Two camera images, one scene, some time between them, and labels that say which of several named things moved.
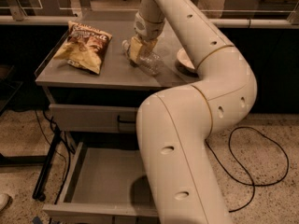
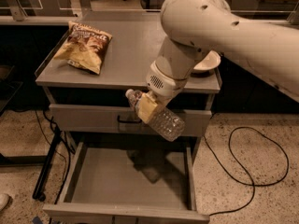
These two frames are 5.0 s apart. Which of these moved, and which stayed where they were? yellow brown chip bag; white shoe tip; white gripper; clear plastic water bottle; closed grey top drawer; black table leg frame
Moved: white gripper; clear plastic water bottle
Stayed: yellow brown chip bag; white shoe tip; black table leg frame; closed grey top drawer
